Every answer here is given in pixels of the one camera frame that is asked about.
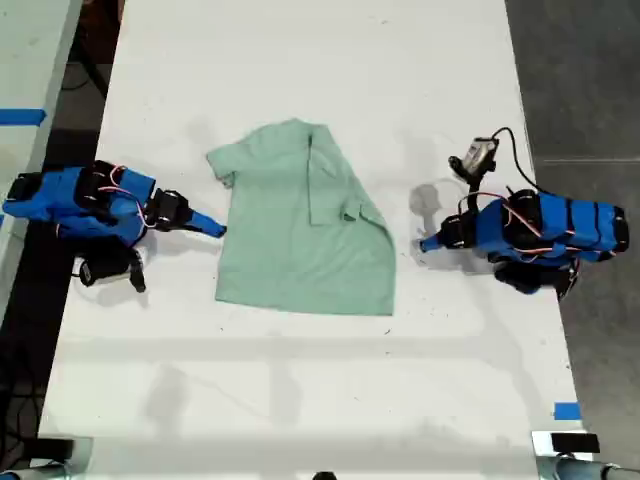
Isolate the pale green T-shirt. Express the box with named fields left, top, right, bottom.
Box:
left=205, top=117, right=397, bottom=317

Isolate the long blue tape strip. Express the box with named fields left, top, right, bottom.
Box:
left=0, top=108, right=48, bottom=127

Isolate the pale side table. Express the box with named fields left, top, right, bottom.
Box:
left=0, top=0, right=84, bottom=314

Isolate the short blue tape strip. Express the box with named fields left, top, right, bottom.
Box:
left=553, top=401, right=583, bottom=422

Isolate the small black box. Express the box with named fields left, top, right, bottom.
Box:
left=550, top=433, right=601, bottom=455
left=36, top=436, right=77, bottom=459

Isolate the grey metal pipe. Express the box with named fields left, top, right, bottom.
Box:
left=0, top=462, right=92, bottom=480
left=536, top=455, right=640, bottom=480

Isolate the black camera stalk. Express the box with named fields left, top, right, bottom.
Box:
left=464, top=172, right=489, bottom=201

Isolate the silver black camera box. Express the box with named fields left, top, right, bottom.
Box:
left=448, top=137, right=501, bottom=180

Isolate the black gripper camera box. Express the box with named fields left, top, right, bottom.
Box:
left=73, top=245, right=148, bottom=294

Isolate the black camera cable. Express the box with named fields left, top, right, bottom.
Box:
left=491, top=126, right=543, bottom=194

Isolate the silver metal bracket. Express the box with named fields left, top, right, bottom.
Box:
left=69, top=435, right=96, bottom=472
left=530, top=430, right=609, bottom=459

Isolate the black floor cable bundle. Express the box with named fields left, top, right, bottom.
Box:
left=0, top=344, right=47, bottom=467

